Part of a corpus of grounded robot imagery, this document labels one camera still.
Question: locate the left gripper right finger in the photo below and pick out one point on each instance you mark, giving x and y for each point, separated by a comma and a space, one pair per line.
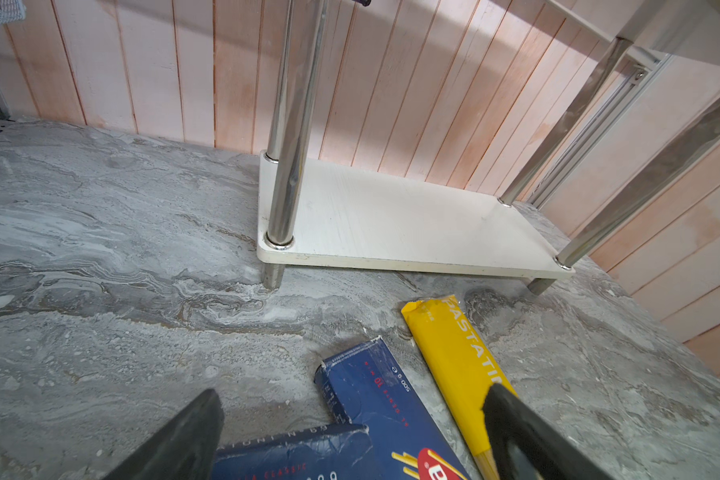
525, 446

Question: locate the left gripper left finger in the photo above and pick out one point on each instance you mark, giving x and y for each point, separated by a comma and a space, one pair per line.
184, 448

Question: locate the yellow Pastatime spaghetti bag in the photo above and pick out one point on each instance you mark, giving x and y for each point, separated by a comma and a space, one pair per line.
462, 366

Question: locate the white two-tier shelf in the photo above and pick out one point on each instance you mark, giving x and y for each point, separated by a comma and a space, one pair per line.
313, 213

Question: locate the blue Barilla spaghetti box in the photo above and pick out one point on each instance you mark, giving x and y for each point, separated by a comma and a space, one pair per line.
365, 385

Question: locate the blue Barilla rigatoni box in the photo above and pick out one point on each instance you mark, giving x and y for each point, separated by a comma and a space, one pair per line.
336, 451

